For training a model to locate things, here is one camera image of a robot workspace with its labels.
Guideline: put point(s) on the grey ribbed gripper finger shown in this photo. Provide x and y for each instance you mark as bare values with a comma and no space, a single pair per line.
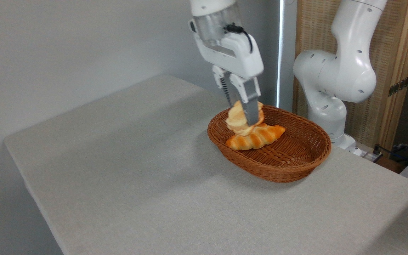
225,88
250,106

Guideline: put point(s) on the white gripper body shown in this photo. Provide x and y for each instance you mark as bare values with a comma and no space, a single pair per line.
236,56

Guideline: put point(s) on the round pale bread bun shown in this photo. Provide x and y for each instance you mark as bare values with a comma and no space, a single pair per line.
236,120

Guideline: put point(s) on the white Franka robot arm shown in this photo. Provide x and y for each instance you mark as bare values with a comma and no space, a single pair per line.
345,71

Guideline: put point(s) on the braided golden bread loaf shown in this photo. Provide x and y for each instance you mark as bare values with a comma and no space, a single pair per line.
260,138

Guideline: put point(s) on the brown oval wicker basket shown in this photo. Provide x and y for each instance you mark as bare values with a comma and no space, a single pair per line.
296,156

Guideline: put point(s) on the metal screen hinge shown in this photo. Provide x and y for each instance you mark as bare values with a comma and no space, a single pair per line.
398,86

